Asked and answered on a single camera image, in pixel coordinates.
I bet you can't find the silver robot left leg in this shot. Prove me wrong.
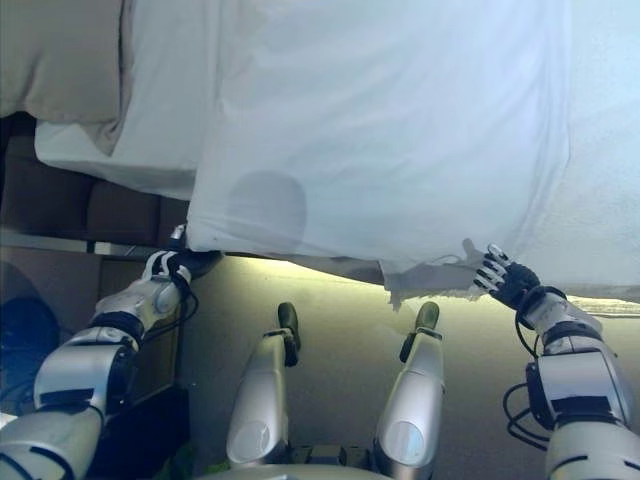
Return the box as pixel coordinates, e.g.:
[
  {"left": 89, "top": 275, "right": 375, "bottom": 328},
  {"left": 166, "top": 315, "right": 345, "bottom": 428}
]
[{"left": 224, "top": 301, "right": 302, "bottom": 471}]

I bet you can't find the wooden nightstand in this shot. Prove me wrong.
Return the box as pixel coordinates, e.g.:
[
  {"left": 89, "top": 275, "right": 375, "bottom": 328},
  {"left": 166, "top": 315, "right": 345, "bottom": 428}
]
[{"left": 0, "top": 239, "right": 187, "bottom": 416}]

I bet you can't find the green plant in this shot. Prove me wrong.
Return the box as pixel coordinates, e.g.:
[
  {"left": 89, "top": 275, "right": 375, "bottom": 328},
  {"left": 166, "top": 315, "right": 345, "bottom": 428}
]
[{"left": 158, "top": 439, "right": 231, "bottom": 480}]

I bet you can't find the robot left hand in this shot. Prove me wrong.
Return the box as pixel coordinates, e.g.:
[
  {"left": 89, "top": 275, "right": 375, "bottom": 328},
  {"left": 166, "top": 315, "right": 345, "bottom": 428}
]
[{"left": 143, "top": 224, "right": 224, "bottom": 296}]

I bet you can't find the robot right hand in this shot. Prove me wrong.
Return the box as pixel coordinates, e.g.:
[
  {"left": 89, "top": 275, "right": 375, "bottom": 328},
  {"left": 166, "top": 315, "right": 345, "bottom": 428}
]
[{"left": 473, "top": 243, "right": 543, "bottom": 309}]

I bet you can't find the brown upholstered bed frame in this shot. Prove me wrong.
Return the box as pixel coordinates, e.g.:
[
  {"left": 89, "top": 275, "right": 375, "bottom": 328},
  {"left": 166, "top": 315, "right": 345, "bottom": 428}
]
[{"left": 0, "top": 112, "right": 194, "bottom": 251}]

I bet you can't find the white duvet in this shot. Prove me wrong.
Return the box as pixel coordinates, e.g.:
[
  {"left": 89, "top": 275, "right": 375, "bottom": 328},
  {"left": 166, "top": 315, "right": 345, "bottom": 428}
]
[{"left": 185, "top": 0, "right": 640, "bottom": 301}]

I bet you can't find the beige pillow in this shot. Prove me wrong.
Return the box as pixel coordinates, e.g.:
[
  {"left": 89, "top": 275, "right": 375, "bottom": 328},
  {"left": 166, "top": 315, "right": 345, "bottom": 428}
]
[{"left": 0, "top": 0, "right": 137, "bottom": 157}]

